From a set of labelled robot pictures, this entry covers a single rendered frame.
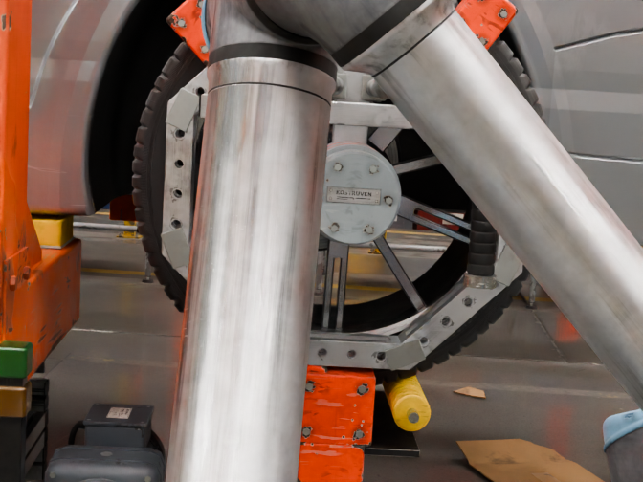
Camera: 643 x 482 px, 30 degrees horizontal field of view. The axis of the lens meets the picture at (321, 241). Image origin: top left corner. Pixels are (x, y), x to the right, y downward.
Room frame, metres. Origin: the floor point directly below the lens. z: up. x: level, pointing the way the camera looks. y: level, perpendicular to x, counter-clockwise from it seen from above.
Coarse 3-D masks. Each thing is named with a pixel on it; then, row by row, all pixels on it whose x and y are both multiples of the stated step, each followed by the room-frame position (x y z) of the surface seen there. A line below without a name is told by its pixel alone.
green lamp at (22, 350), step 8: (0, 344) 1.45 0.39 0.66; (8, 344) 1.45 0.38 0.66; (16, 344) 1.46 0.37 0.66; (24, 344) 1.46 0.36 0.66; (32, 344) 1.47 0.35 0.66; (0, 352) 1.44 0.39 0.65; (8, 352) 1.44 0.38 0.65; (16, 352) 1.44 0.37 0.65; (24, 352) 1.44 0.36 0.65; (32, 352) 1.47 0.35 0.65; (0, 360) 1.44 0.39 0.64; (8, 360) 1.44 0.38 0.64; (16, 360) 1.44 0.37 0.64; (24, 360) 1.44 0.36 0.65; (32, 360) 1.47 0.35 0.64; (0, 368) 1.44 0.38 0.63; (8, 368) 1.44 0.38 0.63; (16, 368) 1.44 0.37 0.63; (24, 368) 1.44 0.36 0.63; (32, 368) 1.47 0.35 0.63; (0, 376) 1.44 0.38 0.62; (8, 376) 1.44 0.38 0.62; (16, 376) 1.44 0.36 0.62; (24, 376) 1.44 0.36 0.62
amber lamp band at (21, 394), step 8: (24, 384) 1.45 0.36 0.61; (0, 392) 1.44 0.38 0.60; (8, 392) 1.44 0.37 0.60; (16, 392) 1.44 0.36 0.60; (24, 392) 1.44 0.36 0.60; (0, 400) 1.44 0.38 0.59; (8, 400) 1.44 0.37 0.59; (16, 400) 1.44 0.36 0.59; (24, 400) 1.44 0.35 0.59; (0, 408) 1.44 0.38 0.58; (8, 408) 1.44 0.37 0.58; (16, 408) 1.44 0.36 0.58; (24, 408) 1.44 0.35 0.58; (0, 416) 1.44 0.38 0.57; (8, 416) 1.44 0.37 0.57; (16, 416) 1.44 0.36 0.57; (24, 416) 1.44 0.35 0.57
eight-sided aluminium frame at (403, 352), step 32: (192, 96) 1.75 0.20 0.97; (192, 128) 1.76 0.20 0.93; (192, 160) 1.76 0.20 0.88; (192, 192) 1.80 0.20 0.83; (512, 256) 1.78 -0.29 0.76; (416, 320) 1.82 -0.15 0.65; (448, 320) 1.82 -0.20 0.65; (320, 352) 1.81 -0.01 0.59; (352, 352) 1.81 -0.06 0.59; (384, 352) 1.81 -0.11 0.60; (416, 352) 1.77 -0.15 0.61
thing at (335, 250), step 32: (384, 128) 1.87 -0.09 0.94; (416, 160) 1.88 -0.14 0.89; (192, 224) 1.84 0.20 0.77; (384, 256) 1.88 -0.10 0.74; (448, 256) 2.04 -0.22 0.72; (416, 288) 2.02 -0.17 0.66; (448, 288) 1.87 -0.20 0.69; (320, 320) 1.93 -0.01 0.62; (352, 320) 1.94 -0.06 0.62; (384, 320) 1.90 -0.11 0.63
